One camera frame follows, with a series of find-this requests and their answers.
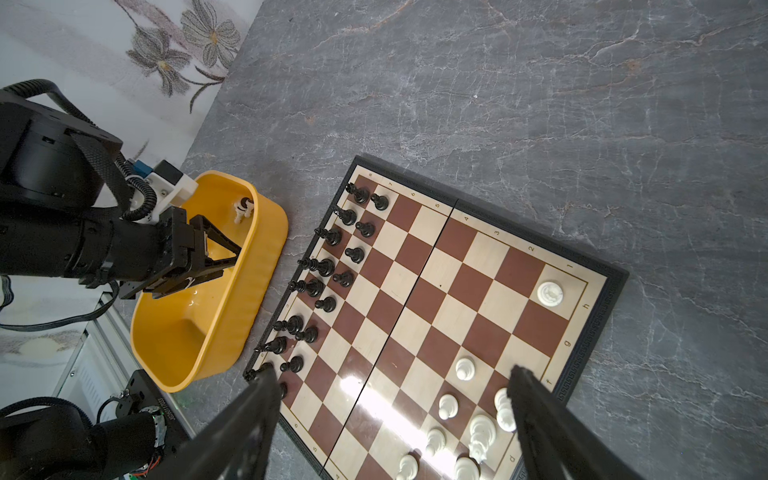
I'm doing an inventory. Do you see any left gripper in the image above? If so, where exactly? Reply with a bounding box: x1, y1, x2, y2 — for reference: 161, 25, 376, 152
118, 207, 241, 300

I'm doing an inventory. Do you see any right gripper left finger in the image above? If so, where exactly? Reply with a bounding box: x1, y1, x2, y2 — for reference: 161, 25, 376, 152
150, 368, 282, 479

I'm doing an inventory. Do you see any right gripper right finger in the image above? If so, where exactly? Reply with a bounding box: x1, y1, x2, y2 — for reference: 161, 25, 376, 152
507, 365, 640, 480

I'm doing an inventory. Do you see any yellow plastic tray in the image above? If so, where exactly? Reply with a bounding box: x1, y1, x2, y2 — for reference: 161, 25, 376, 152
131, 171, 289, 393

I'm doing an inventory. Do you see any black bishop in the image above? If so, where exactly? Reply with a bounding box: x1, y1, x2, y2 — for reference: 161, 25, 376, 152
314, 228, 343, 247
273, 315, 304, 335

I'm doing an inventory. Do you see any white rook corner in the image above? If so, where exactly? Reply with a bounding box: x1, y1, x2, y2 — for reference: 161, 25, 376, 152
536, 280, 565, 308

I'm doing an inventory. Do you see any brown folding chess board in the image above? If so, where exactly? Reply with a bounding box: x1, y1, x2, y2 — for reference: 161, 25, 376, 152
245, 155, 628, 479

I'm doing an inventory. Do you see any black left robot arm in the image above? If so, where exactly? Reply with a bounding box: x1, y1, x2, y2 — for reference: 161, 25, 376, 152
1, 79, 241, 298

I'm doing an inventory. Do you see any white chess piece in tray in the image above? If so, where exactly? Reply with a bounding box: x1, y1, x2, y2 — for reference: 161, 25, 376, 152
233, 197, 255, 224

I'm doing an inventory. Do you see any black king on board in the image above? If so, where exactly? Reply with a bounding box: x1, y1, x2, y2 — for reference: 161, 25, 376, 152
288, 279, 325, 298

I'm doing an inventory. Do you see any black queen on board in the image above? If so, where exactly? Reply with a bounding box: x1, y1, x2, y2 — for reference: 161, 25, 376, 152
297, 258, 336, 277

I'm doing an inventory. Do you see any black bishop on board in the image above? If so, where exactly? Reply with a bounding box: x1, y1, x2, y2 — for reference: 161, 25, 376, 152
314, 228, 343, 247

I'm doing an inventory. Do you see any black knight on board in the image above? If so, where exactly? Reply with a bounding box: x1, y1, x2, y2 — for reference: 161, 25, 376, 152
332, 205, 357, 226

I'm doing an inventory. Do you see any black rook on board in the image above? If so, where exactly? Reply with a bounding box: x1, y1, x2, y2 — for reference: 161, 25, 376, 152
345, 183, 370, 205

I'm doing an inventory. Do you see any black rook near edge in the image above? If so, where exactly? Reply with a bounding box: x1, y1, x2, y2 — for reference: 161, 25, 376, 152
243, 361, 274, 383

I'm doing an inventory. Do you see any white king piece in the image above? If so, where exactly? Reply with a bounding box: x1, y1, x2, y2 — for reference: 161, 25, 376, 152
468, 414, 497, 463

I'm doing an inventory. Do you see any white bishop piece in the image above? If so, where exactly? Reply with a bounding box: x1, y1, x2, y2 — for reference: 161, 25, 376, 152
454, 457, 480, 480

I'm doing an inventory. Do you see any black pawn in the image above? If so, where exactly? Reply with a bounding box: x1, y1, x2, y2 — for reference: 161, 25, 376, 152
355, 222, 376, 238
370, 194, 389, 211
344, 247, 365, 264
279, 355, 304, 373
315, 296, 337, 313
294, 325, 319, 344
332, 270, 355, 288

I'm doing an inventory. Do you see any black knight near edge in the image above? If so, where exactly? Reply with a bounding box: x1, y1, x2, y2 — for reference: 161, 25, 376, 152
254, 336, 287, 355

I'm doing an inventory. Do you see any white pawn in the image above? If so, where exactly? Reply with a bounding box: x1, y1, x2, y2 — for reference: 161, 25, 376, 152
438, 394, 459, 420
424, 427, 446, 457
454, 357, 476, 382
395, 454, 419, 480

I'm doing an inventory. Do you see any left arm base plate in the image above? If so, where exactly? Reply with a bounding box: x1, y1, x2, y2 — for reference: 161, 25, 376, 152
113, 368, 193, 463

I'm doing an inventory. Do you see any black left corrugated cable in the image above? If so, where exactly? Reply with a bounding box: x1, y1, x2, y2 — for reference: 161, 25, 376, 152
2, 79, 158, 222

